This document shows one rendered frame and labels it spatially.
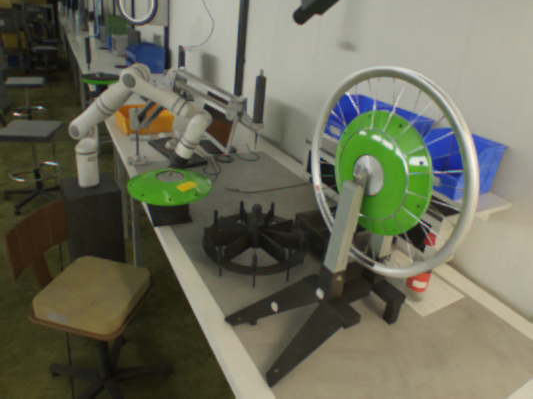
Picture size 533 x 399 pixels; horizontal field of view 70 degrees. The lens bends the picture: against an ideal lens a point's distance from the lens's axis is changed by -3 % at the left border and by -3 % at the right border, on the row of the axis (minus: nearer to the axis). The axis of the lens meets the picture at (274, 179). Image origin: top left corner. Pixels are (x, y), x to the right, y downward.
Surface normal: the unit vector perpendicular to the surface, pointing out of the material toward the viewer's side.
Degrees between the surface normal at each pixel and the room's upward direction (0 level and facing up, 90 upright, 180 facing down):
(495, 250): 90
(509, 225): 90
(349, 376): 0
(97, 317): 0
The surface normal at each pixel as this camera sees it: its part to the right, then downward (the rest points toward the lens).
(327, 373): 0.10, -0.91
